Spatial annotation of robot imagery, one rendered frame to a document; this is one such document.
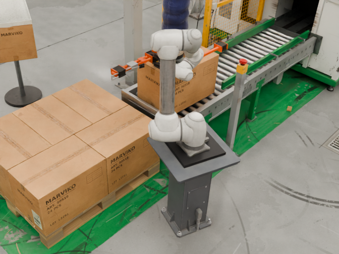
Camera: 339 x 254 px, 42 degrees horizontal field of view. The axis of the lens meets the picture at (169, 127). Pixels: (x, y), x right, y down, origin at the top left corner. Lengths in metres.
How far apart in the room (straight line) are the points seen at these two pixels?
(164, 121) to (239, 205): 1.27
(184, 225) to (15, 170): 1.34
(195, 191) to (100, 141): 0.86
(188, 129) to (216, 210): 1.04
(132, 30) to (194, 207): 2.12
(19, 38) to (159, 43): 2.00
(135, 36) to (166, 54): 2.03
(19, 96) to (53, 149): 1.69
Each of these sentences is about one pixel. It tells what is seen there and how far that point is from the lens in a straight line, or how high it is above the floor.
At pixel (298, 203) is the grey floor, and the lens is 3.97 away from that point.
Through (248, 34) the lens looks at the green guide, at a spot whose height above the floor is 0.61.
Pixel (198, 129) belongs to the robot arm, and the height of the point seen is 0.99.
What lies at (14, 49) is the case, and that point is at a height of 0.75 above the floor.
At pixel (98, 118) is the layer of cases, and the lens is 3.74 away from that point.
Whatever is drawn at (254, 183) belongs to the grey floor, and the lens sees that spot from 4.03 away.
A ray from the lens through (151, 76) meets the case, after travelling 3.67.
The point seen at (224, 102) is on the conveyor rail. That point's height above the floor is 0.51.
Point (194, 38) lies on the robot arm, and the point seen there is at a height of 1.58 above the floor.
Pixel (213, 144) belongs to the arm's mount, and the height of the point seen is 0.77.
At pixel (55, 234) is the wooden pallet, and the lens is 3.47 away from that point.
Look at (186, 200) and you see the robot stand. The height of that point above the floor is 0.36.
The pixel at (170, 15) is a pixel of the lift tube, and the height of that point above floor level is 1.39.
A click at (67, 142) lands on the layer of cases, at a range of 3.53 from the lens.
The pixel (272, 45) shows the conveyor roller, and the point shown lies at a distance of 5.13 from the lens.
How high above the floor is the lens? 2.80
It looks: 38 degrees down
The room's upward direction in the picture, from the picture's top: 3 degrees clockwise
